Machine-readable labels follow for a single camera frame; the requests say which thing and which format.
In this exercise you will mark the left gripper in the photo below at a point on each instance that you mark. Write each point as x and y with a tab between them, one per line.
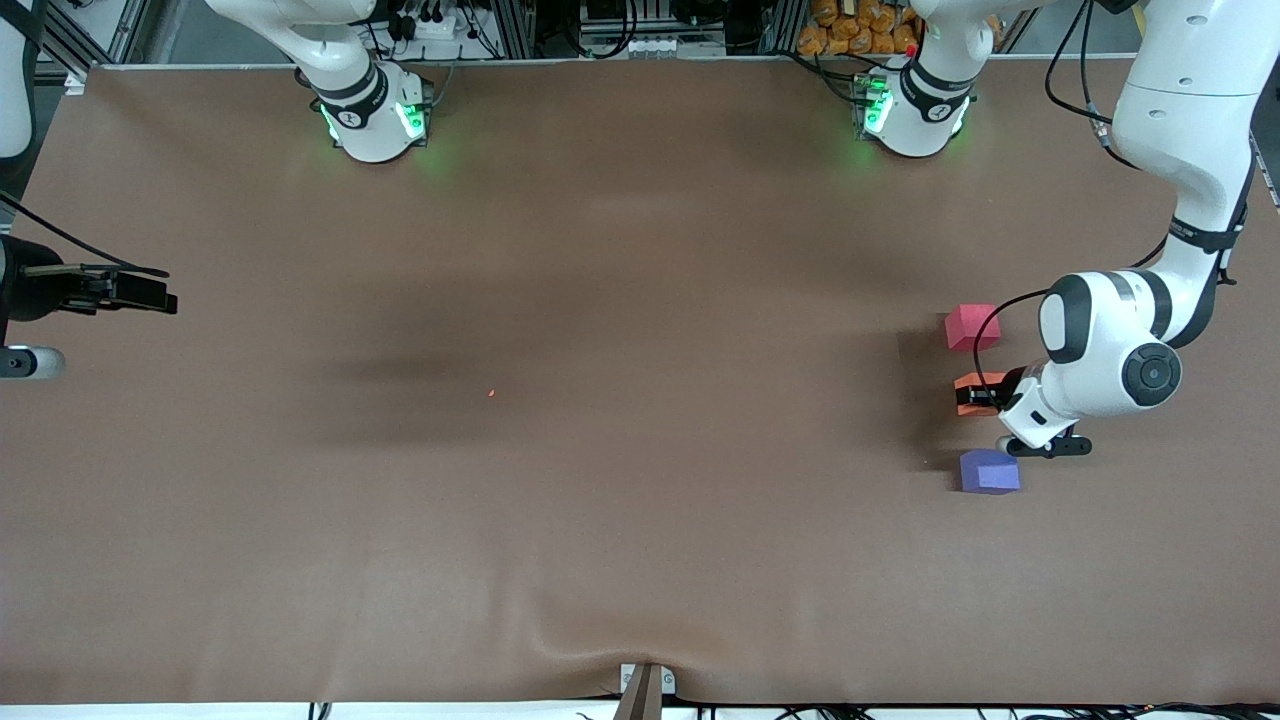
1007	386

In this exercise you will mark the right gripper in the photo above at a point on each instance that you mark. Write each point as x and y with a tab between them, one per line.
32	294

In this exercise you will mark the orange foam block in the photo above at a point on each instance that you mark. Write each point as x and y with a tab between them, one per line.
968	381

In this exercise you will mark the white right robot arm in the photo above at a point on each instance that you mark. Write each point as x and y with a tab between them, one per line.
345	60

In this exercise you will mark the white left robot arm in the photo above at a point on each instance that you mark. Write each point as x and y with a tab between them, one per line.
1180	150

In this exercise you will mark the red foam block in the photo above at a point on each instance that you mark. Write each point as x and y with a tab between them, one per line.
968	325

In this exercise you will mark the purple foam block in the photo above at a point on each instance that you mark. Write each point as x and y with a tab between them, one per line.
990	471

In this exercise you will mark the pile of orange objects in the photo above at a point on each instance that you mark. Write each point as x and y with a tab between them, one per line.
860	28

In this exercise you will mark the white power strip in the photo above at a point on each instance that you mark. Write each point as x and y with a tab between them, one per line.
428	24

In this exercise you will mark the large table cover mat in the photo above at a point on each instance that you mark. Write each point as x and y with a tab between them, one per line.
600	540

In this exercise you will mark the metal table clamp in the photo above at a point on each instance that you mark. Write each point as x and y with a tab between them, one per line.
645	688

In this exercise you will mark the white terminal block device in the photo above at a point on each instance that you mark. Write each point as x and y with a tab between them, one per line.
650	46

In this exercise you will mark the aluminium frame profile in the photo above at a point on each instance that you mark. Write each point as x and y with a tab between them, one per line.
100	40

